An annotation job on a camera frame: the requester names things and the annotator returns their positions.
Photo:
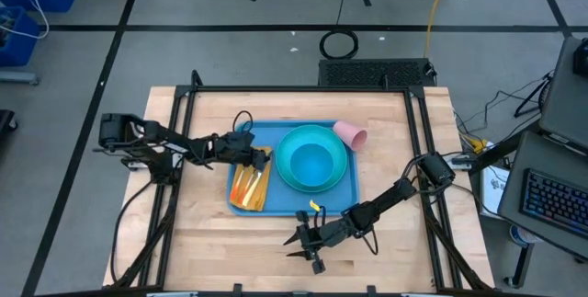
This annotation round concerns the grey metal bar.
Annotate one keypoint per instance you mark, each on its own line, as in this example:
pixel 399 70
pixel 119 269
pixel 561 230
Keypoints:
pixel 18 77

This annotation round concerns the black aluminium table frame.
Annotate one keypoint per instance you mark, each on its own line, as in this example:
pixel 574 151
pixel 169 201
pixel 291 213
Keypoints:
pixel 298 88

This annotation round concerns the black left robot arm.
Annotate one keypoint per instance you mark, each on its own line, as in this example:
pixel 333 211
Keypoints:
pixel 138 133

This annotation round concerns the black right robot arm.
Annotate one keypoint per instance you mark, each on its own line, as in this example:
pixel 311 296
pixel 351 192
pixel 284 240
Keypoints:
pixel 390 193

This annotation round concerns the black desk device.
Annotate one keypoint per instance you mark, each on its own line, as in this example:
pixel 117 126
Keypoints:
pixel 581 58

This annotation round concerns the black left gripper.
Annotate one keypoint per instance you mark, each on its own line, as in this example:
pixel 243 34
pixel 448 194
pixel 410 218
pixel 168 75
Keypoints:
pixel 239 147

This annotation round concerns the white printed paper sheet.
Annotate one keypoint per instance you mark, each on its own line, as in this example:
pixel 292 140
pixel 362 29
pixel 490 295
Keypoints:
pixel 496 191

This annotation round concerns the blue plastic bowl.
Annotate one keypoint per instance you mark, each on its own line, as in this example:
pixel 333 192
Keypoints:
pixel 312 163

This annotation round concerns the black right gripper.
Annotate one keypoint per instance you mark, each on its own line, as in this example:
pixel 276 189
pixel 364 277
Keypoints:
pixel 331 232

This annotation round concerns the black chair base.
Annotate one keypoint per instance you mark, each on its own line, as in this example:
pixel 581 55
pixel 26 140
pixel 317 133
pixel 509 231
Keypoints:
pixel 7 121

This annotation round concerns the blue white tape roll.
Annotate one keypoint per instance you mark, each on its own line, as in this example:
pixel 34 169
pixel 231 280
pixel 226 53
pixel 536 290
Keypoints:
pixel 519 237

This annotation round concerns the teal round plate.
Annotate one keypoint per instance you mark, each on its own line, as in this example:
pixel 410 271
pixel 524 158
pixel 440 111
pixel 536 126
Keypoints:
pixel 285 159

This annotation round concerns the pink plastic cup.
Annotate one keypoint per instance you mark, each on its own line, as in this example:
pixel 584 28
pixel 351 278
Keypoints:
pixel 349 135

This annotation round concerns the blue plastic tray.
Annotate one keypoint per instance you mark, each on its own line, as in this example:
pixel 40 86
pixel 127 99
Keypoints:
pixel 285 200

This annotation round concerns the black perforated metal case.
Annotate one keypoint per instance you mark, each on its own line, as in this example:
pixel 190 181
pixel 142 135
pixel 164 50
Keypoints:
pixel 367 72

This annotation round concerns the yellow cloth napkin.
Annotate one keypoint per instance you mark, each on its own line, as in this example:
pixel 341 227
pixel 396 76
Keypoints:
pixel 266 182

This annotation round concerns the backlit black keyboard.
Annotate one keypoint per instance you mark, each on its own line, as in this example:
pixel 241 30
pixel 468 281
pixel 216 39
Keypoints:
pixel 556 200

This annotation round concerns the grey desk surface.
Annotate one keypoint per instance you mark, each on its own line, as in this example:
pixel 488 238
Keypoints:
pixel 528 159
pixel 567 99

